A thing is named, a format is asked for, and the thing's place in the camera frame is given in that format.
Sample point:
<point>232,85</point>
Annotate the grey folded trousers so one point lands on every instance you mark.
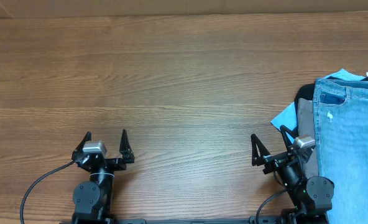
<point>306,126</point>

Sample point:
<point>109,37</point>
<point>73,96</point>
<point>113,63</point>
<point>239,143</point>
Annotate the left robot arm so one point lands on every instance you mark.
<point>93,198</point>

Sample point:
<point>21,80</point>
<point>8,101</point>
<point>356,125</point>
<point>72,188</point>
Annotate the black folded garment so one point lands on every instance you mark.
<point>306,92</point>

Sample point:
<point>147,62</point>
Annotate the light blue folded shirt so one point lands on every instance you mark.
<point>288,116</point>

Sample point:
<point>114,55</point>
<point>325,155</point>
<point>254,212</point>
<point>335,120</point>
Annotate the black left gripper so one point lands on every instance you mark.
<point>120,165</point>

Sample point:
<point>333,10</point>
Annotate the light blue denim jeans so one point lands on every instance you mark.
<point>340,116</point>

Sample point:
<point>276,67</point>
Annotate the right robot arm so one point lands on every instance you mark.
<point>311,196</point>

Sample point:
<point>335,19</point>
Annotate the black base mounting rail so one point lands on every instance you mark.
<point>250,220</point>

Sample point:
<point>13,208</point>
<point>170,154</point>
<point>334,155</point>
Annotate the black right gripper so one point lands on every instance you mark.
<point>277,158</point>

